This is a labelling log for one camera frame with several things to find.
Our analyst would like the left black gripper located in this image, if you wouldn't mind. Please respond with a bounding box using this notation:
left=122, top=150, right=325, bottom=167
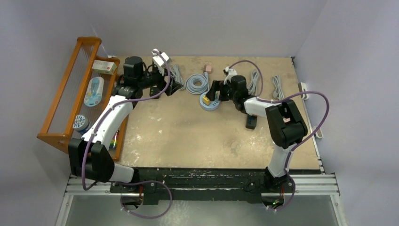
left=138, top=66, right=182, bottom=96

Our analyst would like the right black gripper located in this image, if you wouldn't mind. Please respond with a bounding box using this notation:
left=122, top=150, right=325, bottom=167
left=207, top=81, right=238, bottom=102

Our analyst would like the yellow usb charger plug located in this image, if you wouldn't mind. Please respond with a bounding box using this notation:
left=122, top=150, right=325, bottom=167
left=202, top=96, right=211, bottom=105

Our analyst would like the round blue power socket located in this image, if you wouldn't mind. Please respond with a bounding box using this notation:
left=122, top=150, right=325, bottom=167
left=199, top=92, right=220, bottom=111

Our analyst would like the pink usb charger plug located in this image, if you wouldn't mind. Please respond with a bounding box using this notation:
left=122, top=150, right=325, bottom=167
left=203, top=64, right=213, bottom=73

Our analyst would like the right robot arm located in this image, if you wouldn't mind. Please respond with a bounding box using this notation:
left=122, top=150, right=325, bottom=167
left=206, top=75, right=308, bottom=192

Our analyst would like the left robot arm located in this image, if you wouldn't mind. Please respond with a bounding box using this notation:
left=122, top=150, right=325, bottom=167
left=68, top=50, right=180, bottom=193

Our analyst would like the black power strip right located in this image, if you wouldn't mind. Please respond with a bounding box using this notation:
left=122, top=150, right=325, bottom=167
left=245, top=114, right=257, bottom=129

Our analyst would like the white red box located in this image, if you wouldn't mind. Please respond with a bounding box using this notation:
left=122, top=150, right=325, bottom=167
left=92, top=60, right=117, bottom=75

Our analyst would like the blue blister pack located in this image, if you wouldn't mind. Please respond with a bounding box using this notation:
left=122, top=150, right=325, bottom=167
left=83, top=76, right=104, bottom=107

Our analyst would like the colourful tube packet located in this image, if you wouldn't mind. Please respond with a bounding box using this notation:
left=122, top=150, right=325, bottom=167
left=109, top=130, right=120, bottom=150

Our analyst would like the orange wooden rack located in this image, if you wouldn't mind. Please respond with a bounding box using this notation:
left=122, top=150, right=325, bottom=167
left=37, top=37, right=120, bottom=153

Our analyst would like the blue white cup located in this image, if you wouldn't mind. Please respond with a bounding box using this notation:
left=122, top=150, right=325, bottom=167
left=72, top=114, right=91, bottom=135

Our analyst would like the blue coiled cable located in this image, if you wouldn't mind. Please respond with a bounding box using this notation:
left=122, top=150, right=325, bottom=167
left=185, top=72, right=209, bottom=95

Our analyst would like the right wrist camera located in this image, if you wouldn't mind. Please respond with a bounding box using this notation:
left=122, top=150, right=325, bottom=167
left=223, top=67, right=238, bottom=85

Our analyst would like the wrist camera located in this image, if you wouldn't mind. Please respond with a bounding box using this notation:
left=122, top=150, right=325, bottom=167
left=152, top=48, right=171, bottom=75
left=223, top=67, right=238, bottom=85

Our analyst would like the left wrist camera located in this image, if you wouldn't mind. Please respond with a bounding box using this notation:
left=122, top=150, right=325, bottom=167
left=152, top=48, right=171, bottom=75

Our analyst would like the grey cable bundle middle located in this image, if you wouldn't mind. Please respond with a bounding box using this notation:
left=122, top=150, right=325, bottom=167
left=248, top=69, right=261, bottom=97

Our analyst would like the grey cable bundle right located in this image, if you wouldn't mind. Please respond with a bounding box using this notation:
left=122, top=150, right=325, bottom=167
left=270, top=75, right=284, bottom=101

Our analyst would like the white wall bracket upper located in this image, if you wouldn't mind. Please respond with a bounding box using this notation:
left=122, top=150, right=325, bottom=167
left=298, top=82, right=309, bottom=100

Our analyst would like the white wall bracket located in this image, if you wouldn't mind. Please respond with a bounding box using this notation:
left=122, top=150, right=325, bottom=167
left=298, top=82, right=309, bottom=100
left=312, top=127, right=323, bottom=139

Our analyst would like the black metal base rail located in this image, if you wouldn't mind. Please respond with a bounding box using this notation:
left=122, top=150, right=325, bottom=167
left=64, top=167, right=340, bottom=207

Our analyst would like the white wall bracket lower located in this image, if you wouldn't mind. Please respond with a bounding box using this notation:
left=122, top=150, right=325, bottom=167
left=312, top=127, right=323, bottom=139

